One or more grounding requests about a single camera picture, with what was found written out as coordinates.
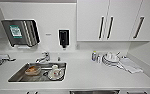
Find black soap dispenser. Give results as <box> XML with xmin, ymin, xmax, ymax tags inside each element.
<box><xmin>57</xmin><ymin>28</ymin><xmax>71</xmax><ymax>50</ymax></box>

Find small chrome sink knob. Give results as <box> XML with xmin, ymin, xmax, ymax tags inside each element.
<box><xmin>56</xmin><ymin>55</ymin><xmax>62</xmax><ymax>63</ymax></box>

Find small white bottle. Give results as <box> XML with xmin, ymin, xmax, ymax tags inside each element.
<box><xmin>91</xmin><ymin>50</ymin><xmax>99</xmax><ymax>63</ymax></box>

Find small glass jar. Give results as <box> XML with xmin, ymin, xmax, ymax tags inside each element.
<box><xmin>96</xmin><ymin>54</ymin><xmax>102</xmax><ymax>64</ymax></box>

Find white upper cabinet door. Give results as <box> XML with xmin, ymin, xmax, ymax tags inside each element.
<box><xmin>128</xmin><ymin>0</ymin><xmax>150</xmax><ymax>43</ymax></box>
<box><xmin>105</xmin><ymin>0</ymin><xmax>143</xmax><ymax>43</ymax></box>
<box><xmin>76</xmin><ymin>0</ymin><xmax>111</xmax><ymax>43</ymax></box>

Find white cup in bowl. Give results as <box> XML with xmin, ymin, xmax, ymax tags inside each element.
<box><xmin>47</xmin><ymin>64</ymin><xmax>65</xmax><ymax>81</ymax></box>

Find chrome faucet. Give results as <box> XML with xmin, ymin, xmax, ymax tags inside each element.
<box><xmin>34</xmin><ymin>50</ymin><xmax>52</xmax><ymax>65</ymax></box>

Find stack of white plates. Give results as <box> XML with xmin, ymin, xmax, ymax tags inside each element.
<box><xmin>102</xmin><ymin>51</ymin><xmax>122</xmax><ymax>68</ymax></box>

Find brown bowl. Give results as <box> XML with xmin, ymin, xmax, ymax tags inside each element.
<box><xmin>23</xmin><ymin>64</ymin><xmax>42</xmax><ymax>77</ymax></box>

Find steel paper towel dispenser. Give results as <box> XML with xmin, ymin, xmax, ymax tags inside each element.
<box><xmin>0</xmin><ymin>18</ymin><xmax>42</xmax><ymax>49</ymax></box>

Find white grey dish cloth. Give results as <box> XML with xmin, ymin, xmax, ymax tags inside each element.
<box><xmin>118</xmin><ymin>56</ymin><xmax>144</xmax><ymax>75</ymax></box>

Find stainless steel sink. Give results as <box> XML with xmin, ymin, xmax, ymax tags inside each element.
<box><xmin>7</xmin><ymin>61</ymin><xmax>68</xmax><ymax>84</ymax></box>

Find small wall label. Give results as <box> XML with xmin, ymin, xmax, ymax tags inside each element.
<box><xmin>45</xmin><ymin>31</ymin><xmax>52</xmax><ymax>36</ymax></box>

